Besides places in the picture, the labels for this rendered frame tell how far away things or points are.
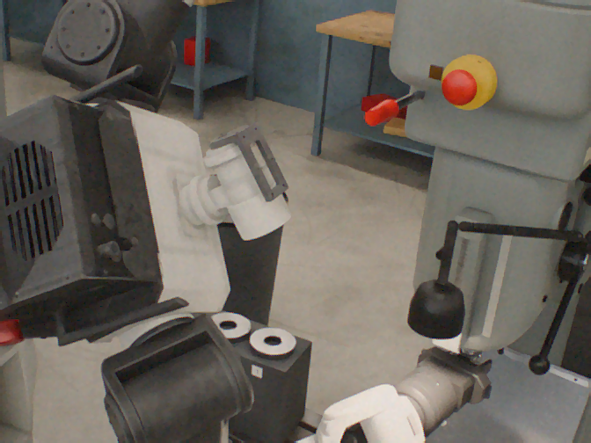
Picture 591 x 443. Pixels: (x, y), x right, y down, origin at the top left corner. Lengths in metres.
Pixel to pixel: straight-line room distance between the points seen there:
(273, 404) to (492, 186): 0.68
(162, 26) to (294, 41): 5.36
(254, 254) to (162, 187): 2.26
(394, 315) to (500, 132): 2.81
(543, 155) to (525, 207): 0.10
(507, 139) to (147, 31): 0.47
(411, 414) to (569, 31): 0.58
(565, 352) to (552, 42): 0.93
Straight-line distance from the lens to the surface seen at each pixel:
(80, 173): 0.87
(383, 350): 3.58
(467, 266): 1.15
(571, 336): 1.72
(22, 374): 1.33
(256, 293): 3.33
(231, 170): 0.93
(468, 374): 1.31
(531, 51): 0.94
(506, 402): 1.79
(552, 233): 1.04
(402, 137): 5.39
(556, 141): 1.05
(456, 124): 1.09
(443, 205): 1.17
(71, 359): 3.45
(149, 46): 1.05
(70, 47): 1.02
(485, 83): 0.94
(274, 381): 1.57
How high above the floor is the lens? 2.01
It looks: 26 degrees down
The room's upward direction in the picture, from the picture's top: 5 degrees clockwise
